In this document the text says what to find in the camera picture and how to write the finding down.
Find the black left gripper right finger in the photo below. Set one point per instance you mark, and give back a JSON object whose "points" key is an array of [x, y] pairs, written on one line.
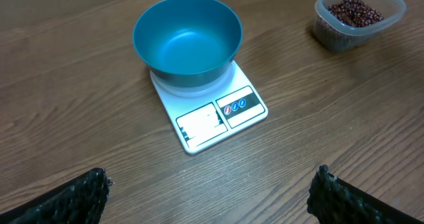
{"points": [[333, 201]]}

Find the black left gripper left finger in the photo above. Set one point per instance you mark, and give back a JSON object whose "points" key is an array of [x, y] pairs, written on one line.
{"points": [[81, 200]]}

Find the white digital kitchen scale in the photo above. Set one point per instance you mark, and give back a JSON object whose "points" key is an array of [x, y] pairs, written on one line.
{"points": [[205, 115]]}

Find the blue bowl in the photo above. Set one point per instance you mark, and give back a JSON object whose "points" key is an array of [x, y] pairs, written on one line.
{"points": [[188, 43]]}

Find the clear plastic container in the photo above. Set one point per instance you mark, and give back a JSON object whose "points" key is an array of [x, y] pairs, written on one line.
{"points": [[344, 24]]}

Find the red beans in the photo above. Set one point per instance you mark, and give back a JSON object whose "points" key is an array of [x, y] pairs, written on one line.
{"points": [[355, 13]]}

